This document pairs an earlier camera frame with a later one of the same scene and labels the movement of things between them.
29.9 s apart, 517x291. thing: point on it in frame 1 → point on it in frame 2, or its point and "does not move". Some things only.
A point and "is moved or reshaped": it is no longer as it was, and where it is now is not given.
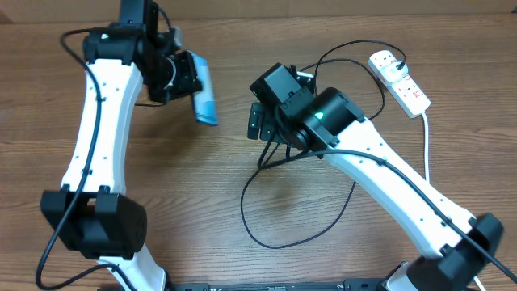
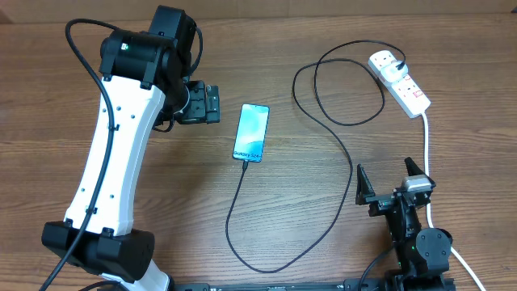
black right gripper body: [274, 125] → [380, 203]
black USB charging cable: [315, 66] is moved or reshaped
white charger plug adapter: [393, 73] does not move
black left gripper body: [174, 78] → [201, 107]
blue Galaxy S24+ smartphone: [206, 107] is moved or reshaped
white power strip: [405, 91] does not move
